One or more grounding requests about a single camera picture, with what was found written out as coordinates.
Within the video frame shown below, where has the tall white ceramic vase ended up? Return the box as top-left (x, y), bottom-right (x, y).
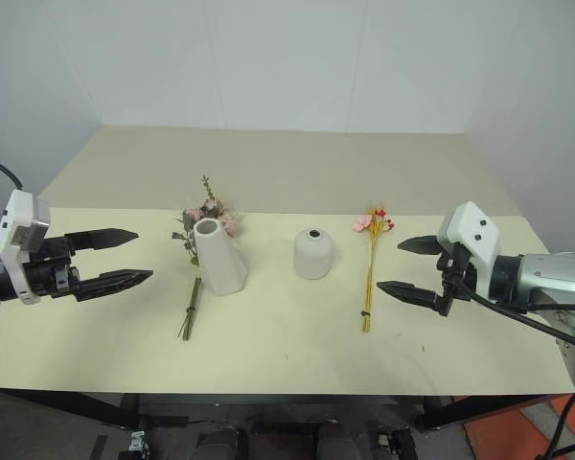
top-left (193, 218), bottom-right (249, 297)

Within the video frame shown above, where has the pink rose green-stem bouquet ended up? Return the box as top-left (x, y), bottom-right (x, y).
top-left (171, 174), bottom-right (243, 342)

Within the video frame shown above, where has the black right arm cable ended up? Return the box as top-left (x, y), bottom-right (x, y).
top-left (452, 280), bottom-right (575, 355)

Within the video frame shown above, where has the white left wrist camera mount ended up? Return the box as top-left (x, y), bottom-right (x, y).
top-left (0, 188), bottom-right (52, 306)

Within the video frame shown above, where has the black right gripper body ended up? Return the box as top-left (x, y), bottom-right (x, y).
top-left (435, 240), bottom-right (478, 318)

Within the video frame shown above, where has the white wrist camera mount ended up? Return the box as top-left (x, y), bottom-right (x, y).
top-left (435, 200), bottom-right (502, 304)
top-left (0, 188), bottom-right (52, 306)

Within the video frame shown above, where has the dark rounded shape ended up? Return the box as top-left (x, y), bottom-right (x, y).
top-left (195, 427), bottom-right (243, 460)

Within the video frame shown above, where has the black metal table frame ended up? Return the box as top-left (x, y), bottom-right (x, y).
top-left (0, 386), bottom-right (575, 431)

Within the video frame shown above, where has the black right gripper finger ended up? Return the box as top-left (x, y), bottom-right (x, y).
top-left (396, 234), bottom-right (443, 258)
top-left (376, 280), bottom-right (441, 313)

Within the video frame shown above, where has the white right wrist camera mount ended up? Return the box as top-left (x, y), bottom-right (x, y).
top-left (435, 200), bottom-right (502, 304)

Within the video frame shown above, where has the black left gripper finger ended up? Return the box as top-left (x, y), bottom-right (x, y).
top-left (75, 268), bottom-right (155, 303)
top-left (64, 228), bottom-right (140, 254)

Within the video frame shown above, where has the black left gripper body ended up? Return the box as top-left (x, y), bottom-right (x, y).
top-left (24, 233), bottom-right (81, 303)

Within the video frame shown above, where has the yellow-stem pink red flower bunch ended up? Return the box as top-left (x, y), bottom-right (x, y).
top-left (352, 204), bottom-right (397, 334)

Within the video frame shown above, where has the short round white vase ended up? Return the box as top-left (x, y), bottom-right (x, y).
top-left (293, 227), bottom-right (339, 281)

